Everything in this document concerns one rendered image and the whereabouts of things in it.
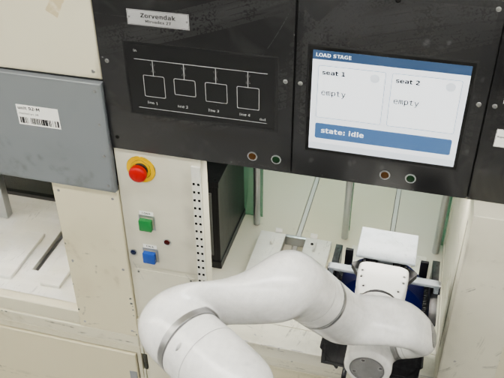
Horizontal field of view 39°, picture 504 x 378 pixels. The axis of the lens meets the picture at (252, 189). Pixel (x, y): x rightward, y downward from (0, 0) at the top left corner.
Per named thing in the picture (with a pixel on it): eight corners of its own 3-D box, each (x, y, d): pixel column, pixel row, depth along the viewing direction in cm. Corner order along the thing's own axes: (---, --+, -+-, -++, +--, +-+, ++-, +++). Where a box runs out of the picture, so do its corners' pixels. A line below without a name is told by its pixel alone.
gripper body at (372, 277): (349, 317, 139) (357, 279, 148) (401, 327, 137) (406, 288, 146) (352, 289, 135) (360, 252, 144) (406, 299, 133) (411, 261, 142)
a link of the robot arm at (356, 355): (395, 297, 130) (348, 303, 134) (388, 351, 120) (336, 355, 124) (408, 330, 134) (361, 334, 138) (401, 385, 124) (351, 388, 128)
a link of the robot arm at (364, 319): (388, 261, 106) (438, 314, 130) (289, 274, 112) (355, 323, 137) (391, 320, 102) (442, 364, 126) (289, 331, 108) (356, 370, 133)
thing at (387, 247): (312, 373, 160) (321, 266, 142) (328, 312, 176) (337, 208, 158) (421, 397, 155) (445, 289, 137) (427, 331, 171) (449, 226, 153)
